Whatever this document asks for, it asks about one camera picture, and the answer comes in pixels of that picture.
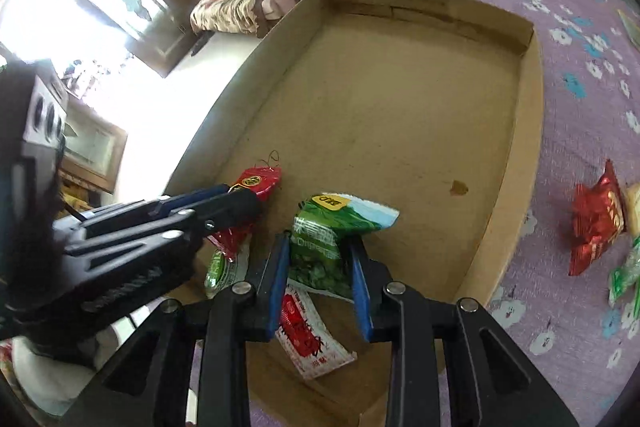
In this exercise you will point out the green twisted candy packet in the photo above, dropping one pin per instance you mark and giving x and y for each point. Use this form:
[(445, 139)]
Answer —
[(625, 277)]

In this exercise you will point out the flat foil packet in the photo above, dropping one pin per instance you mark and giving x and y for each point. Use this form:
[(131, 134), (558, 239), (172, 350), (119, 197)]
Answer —
[(631, 27)]

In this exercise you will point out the brown floral blanket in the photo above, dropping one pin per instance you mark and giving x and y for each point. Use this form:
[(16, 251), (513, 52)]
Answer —
[(225, 7)]

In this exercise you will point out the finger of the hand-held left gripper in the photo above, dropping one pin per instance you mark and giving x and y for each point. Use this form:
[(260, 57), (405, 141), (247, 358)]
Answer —
[(230, 212), (200, 196)]

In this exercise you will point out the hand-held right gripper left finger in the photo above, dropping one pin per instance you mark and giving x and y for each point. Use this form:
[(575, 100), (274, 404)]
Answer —
[(277, 277)]

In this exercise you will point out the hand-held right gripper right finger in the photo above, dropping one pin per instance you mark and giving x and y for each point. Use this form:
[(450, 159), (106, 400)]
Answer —
[(360, 292)]

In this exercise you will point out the red snack packet gold label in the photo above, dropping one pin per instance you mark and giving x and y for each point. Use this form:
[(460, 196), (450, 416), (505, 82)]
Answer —
[(260, 182)]

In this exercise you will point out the black slipper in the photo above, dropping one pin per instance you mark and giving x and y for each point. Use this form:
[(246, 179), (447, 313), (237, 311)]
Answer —
[(200, 43)]

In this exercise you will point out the red gold foil candy packet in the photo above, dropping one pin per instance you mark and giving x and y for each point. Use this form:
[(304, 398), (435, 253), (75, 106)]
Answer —
[(595, 227)]

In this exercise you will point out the small green white snack packet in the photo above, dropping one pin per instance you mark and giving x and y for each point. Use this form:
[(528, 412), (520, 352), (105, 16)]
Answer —
[(220, 272)]

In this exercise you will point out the white snack packet red print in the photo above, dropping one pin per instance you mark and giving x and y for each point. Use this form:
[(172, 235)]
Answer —
[(305, 337)]

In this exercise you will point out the pale yellow snack packet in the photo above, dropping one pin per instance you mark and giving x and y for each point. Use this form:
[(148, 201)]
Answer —
[(634, 207)]

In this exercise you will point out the person's left hand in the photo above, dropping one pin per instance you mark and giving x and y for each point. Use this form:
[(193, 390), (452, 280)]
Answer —
[(45, 382)]

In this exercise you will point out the striped blue white packet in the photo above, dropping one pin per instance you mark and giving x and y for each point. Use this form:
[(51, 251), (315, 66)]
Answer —
[(320, 232)]

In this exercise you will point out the wooden cabinet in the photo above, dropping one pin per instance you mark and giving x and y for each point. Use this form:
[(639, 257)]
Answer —
[(117, 157)]

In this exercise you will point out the purple floral cloth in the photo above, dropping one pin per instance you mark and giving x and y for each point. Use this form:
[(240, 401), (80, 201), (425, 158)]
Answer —
[(575, 132)]

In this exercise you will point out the shallow cardboard box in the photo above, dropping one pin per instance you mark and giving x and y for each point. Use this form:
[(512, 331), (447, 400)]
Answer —
[(375, 107)]

